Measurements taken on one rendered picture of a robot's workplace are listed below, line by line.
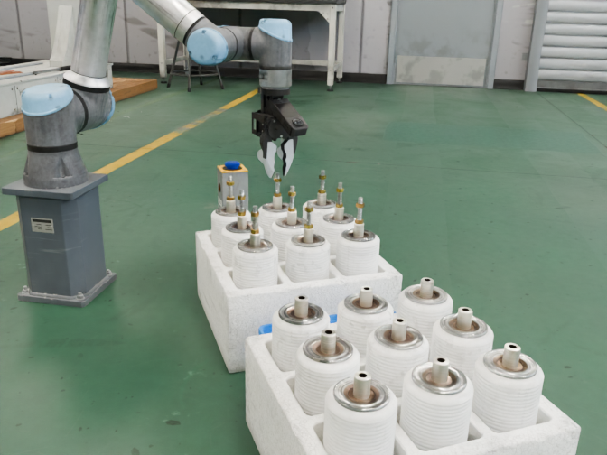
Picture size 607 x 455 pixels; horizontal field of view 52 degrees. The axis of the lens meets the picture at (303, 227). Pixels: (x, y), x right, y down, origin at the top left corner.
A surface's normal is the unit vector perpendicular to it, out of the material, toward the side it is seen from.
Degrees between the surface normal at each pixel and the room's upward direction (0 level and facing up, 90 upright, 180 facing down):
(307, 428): 0
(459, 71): 90
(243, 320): 90
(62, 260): 90
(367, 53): 90
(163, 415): 0
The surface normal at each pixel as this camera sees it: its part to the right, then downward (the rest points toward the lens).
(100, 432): 0.02, -0.94
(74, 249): 0.57, 0.29
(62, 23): -0.15, -0.06
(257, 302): 0.32, 0.33
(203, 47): -0.28, 0.32
